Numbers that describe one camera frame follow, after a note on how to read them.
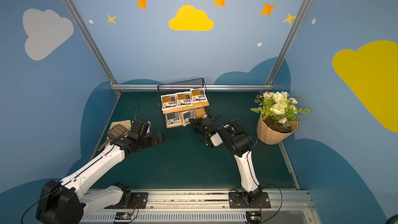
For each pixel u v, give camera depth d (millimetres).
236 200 746
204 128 806
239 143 574
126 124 1015
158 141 749
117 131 959
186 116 1038
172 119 1038
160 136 764
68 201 384
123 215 718
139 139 639
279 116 726
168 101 931
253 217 730
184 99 936
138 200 743
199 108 933
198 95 957
